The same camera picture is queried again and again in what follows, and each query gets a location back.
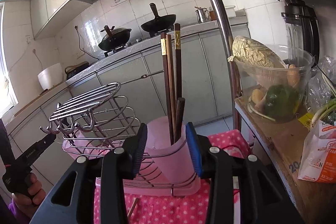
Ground clear plastic bag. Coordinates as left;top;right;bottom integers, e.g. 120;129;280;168
307;56;336;119

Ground pink plastic utensil cup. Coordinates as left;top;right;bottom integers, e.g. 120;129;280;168
146;116;194;189
62;132;105;159

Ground orange and white packet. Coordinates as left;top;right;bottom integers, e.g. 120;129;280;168
297;119;336;184

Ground grey kitchen cabinet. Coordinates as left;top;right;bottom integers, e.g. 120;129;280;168
0;17;252;188

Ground clear plastic bowl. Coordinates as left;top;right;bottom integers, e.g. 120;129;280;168
234;44;315;123

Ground metal shelf unit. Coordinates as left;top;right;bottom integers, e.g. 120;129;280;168
180;0;336;224

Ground black open wok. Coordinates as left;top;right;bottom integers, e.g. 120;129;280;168
140;3;177;33

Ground black power cable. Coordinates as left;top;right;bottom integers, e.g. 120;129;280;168
75;26;100;60

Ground black wok with lid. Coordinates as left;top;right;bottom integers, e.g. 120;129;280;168
98;25;132;52

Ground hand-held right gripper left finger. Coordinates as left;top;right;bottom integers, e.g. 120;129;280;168
34;123;148;224

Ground dark handbag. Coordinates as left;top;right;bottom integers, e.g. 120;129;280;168
64;61;90;81

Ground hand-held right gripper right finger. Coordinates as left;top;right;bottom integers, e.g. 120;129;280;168
185;122;300;224

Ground napa cabbage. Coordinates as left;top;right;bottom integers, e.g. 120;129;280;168
227;35;286;69

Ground black blender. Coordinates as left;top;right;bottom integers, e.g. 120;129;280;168
280;0;320;67

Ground pink plastic drip tray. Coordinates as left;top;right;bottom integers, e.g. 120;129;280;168
94;174;201;197

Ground metal kettle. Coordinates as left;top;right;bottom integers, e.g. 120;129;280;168
194;6;211;24

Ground gas stove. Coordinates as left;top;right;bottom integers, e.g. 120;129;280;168
104;34;163;58

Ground green onions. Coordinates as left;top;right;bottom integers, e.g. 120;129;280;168
308;98;336;126

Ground metal wire utensil rack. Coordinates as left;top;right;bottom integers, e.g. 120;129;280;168
39;70;197;195

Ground person's left hand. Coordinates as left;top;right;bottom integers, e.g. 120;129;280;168
12;172;47;206

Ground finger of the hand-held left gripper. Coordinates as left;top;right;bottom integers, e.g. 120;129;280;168
25;132;57;161

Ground yellow potato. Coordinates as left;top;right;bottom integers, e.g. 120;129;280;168
251;89;265;106

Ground brown wooden chopstick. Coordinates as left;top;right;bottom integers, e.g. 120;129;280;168
160;32;176;146
172;97;186;144
127;198;139;217
166;34;177;146

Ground pink polka dot cloth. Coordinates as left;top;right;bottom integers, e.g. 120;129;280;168
93;130;250;224

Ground white rice cooker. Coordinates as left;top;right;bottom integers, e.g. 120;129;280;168
37;63;64;90

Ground green pepper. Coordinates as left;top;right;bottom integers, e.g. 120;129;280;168
264;84;300;121

